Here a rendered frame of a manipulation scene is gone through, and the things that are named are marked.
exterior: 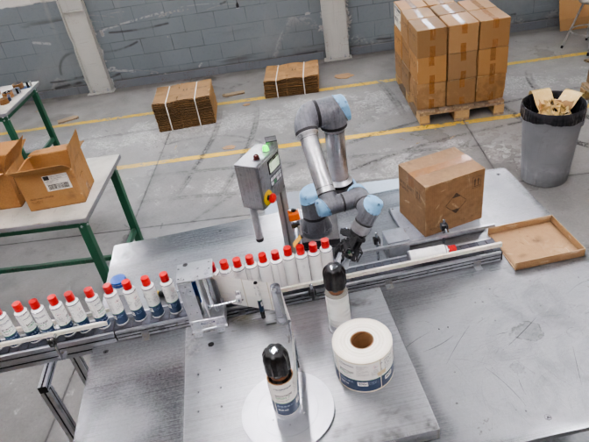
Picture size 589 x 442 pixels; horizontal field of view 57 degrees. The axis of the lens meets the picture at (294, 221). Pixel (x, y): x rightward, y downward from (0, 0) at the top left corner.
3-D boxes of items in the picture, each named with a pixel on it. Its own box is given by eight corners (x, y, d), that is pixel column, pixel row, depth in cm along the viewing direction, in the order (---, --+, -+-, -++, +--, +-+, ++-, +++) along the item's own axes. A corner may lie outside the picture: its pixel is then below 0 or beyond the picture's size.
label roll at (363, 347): (406, 374, 185) (405, 344, 177) (357, 402, 178) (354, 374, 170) (371, 338, 200) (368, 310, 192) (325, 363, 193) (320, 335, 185)
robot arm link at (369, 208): (379, 195, 214) (387, 206, 208) (367, 217, 219) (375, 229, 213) (363, 190, 211) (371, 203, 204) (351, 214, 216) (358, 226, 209)
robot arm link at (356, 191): (337, 187, 220) (346, 202, 212) (363, 179, 222) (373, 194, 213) (338, 202, 225) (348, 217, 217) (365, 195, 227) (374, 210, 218)
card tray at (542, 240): (514, 270, 225) (515, 263, 223) (487, 234, 247) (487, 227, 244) (584, 255, 227) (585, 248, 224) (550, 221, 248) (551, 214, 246)
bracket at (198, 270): (176, 285, 200) (175, 282, 199) (177, 266, 209) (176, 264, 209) (212, 277, 201) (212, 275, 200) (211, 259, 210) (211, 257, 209)
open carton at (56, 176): (22, 222, 324) (-7, 167, 303) (45, 180, 366) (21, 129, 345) (86, 210, 325) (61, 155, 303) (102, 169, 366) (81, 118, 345)
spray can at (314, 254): (316, 288, 226) (310, 249, 215) (309, 281, 230) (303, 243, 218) (326, 281, 228) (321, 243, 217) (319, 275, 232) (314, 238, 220)
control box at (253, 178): (243, 207, 209) (233, 164, 198) (264, 184, 221) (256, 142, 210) (266, 211, 205) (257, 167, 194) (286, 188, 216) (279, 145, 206)
